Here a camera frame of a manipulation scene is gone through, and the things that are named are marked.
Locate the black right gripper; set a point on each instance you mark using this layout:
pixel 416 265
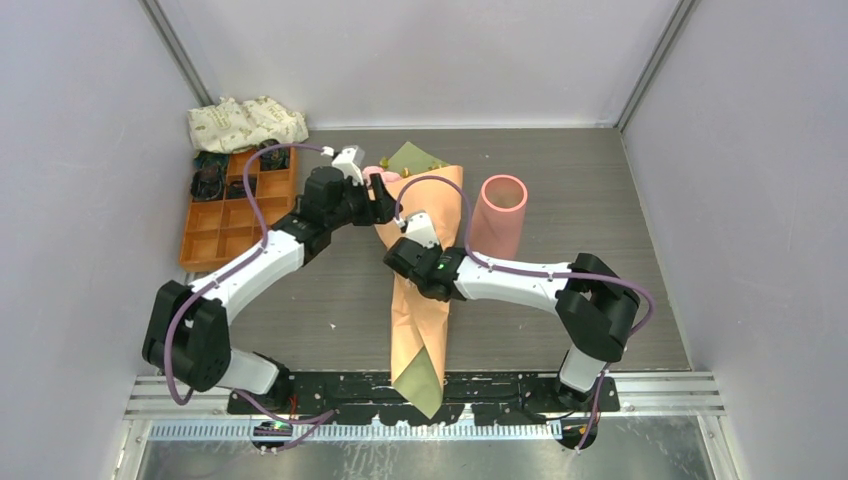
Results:
pixel 437 249

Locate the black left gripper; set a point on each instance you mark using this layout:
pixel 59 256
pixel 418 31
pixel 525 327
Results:
pixel 382 209

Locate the orange and green wrapping paper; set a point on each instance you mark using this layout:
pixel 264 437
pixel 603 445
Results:
pixel 419 325

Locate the pink flower bouquet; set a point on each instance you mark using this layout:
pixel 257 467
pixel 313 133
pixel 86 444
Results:
pixel 382 170

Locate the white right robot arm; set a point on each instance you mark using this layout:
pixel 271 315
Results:
pixel 595 306

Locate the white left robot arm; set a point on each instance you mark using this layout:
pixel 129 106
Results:
pixel 188 334

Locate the pink cylindrical vase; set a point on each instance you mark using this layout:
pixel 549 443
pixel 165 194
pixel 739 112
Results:
pixel 498 217

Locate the dark green rolled item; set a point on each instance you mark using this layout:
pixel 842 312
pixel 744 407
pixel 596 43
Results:
pixel 275 159

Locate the orange wooden compartment tray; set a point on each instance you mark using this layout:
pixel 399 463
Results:
pixel 216 232

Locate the dark rolled item in tray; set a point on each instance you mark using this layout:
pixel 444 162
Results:
pixel 208 184

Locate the cream printed cloth bag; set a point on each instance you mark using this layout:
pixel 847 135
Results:
pixel 233 127

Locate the teal dark rolled item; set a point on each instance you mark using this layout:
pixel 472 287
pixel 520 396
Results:
pixel 206 159

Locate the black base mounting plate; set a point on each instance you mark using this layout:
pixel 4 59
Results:
pixel 493 398

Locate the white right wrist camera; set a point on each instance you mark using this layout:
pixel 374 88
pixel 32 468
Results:
pixel 419 228

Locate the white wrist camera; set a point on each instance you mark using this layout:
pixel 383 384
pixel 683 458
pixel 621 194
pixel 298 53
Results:
pixel 348 160
pixel 419 228

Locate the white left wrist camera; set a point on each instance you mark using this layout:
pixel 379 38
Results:
pixel 348 160

